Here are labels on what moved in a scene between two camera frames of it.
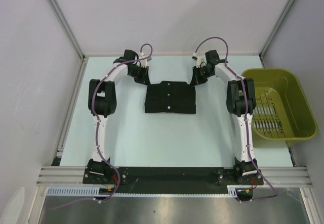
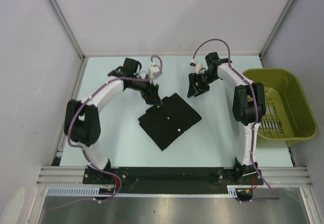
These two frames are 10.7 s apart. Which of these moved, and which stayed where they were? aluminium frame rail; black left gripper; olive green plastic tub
Moved: black left gripper
Stayed: olive green plastic tub; aluminium frame rail
